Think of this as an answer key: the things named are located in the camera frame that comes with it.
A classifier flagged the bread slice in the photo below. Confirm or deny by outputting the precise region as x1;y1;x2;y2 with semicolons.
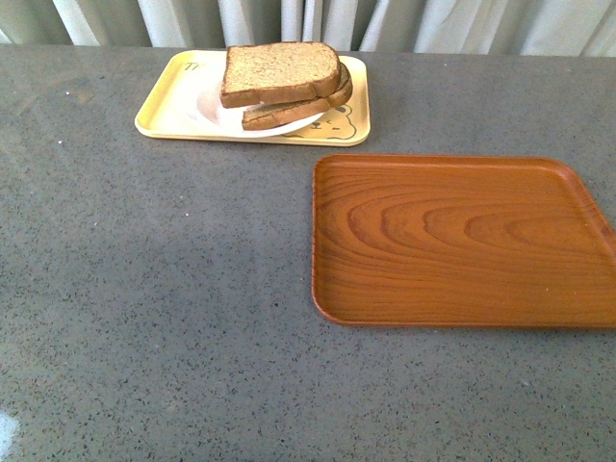
219;41;341;108
242;64;353;131

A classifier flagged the white round plate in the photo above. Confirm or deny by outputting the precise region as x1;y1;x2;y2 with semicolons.
184;61;322;139

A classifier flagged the brown wooden tray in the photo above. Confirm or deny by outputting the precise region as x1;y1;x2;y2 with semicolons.
312;154;615;328

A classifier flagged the yellow bear tray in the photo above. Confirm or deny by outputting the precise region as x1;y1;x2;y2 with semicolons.
135;50;372;147

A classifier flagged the white curtain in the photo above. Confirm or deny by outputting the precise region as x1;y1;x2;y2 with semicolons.
1;0;615;57

